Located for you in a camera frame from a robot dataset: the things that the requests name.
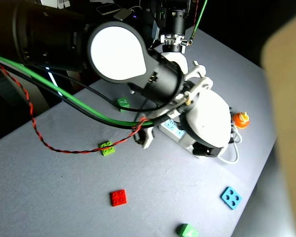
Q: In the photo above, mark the green cube with number seven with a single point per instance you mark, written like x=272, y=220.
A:
x=123, y=101

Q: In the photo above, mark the white cabinet panel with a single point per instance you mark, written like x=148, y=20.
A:
x=60, y=2

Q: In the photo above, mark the grey hanging adapter box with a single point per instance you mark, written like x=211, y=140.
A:
x=155, y=32

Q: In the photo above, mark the beige blurred panel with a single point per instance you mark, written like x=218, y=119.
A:
x=291, y=98

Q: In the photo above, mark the green cube with white letter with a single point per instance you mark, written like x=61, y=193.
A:
x=186, y=230

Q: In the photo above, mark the dark grey power bank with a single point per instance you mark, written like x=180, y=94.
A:
x=122, y=14

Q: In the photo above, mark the grey table cloth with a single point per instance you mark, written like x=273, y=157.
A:
x=64, y=185

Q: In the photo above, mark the lime green building brick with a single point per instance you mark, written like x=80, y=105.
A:
x=107, y=151

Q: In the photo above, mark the white light strip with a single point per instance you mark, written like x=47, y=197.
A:
x=50, y=73

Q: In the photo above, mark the black smartphone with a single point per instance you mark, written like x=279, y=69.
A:
x=108, y=9

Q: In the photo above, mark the red building brick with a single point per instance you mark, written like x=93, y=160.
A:
x=119, y=198

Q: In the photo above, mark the white power strip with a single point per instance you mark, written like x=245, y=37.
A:
x=172, y=135

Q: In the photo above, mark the blue four-hole block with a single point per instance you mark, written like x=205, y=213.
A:
x=231, y=197

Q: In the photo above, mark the orange toy fruit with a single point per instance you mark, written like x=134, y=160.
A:
x=240, y=122

